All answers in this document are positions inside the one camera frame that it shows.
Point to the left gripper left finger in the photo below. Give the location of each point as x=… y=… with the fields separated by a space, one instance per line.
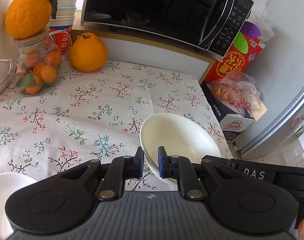
x=114 y=175

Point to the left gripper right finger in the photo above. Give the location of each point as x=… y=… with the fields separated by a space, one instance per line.
x=181 y=169

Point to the cream speckled bowl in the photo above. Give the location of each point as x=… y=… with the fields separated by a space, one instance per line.
x=179 y=136

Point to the black and white carton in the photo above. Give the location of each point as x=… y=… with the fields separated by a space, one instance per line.
x=233 y=120

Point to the plastic bag of kumquats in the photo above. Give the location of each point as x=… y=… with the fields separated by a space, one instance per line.
x=238 y=89

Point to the silver refrigerator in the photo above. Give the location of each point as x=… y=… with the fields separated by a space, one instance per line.
x=279 y=76

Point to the large orange on table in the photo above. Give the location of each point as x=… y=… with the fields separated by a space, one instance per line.
x=88 y=53

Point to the white plate stack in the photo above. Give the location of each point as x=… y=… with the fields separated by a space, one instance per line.
x=10 y=182

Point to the glass teapot with mandarins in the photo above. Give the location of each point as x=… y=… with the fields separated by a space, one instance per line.
x=36 y=64

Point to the red gift box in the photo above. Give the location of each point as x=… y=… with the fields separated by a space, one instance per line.
x=241 y=53

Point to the stacked instant noodle cups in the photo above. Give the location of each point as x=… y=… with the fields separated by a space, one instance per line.
x=65 y=16

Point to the black Midea microwave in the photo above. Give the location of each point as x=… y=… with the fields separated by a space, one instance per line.
x=210 y=25

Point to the large orange on jar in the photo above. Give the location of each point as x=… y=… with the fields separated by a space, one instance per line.
x=26 y=18

